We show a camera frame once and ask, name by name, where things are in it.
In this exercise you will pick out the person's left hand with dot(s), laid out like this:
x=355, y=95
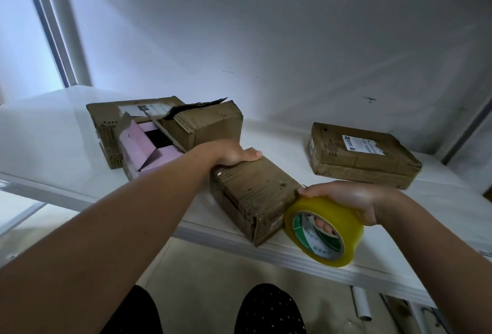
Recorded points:
x=227, y=151

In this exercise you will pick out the person's right hand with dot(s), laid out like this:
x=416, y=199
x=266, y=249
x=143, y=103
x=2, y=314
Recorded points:
x=353, y=199

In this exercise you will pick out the yellow tape roll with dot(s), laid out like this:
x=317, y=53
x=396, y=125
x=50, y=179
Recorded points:
x=346, y=218

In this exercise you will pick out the corrugated cardboard box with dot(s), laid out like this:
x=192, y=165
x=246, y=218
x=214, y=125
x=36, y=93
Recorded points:
x=207, y=124

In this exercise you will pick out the small cardboard box red label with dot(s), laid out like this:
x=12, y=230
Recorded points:
x=254, y=199

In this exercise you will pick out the pink carton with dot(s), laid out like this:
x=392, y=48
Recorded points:
x=146, y=157

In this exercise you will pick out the long cardboard box white label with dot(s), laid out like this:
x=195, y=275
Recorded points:
x=104, y=126

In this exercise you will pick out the person's right forearm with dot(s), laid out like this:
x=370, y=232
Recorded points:
x=446, y=261

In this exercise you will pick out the person's left forearm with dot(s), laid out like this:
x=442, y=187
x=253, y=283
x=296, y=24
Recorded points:
x=92, y=253

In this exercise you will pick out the person's black trousers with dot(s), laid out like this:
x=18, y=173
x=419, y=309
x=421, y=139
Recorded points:
x=230, y=313

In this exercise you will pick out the white tube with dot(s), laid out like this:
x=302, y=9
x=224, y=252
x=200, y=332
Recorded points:
x=361, y=303

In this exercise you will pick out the white metal shelf rack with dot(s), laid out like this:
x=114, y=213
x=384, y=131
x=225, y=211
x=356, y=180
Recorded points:
x=46, y=145

